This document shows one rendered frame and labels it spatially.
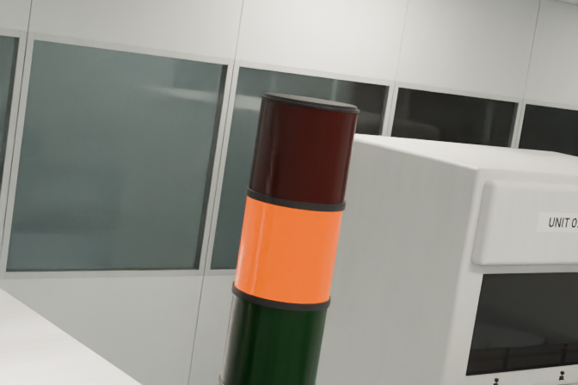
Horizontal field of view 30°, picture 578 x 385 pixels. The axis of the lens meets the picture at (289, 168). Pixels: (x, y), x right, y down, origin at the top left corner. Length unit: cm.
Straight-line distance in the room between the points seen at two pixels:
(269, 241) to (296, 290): 3
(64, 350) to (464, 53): 633
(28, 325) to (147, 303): 501
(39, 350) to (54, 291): 478
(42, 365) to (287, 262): 39
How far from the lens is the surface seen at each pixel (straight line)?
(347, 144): 53
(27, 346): 92
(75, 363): 89
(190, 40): 581
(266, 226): 53
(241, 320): 54
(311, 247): 53
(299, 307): 53
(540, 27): 768
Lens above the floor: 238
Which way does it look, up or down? 6 degrees down
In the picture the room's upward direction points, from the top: 9 degrees clockwise
